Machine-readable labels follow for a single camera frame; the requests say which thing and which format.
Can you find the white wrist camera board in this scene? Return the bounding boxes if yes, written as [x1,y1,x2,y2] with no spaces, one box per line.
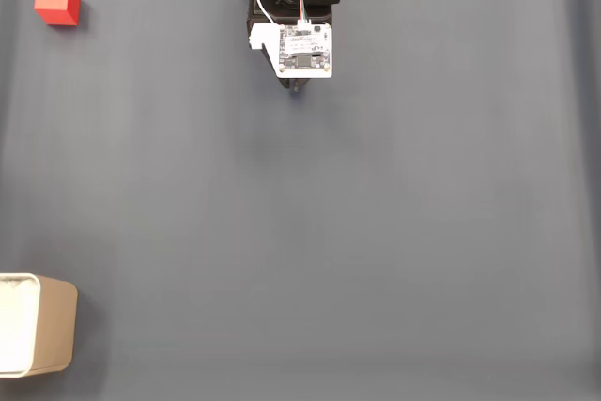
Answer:
[248,22,334,80]

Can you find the beige box with white rim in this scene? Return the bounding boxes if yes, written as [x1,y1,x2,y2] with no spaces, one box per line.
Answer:
[0,272,79,378]

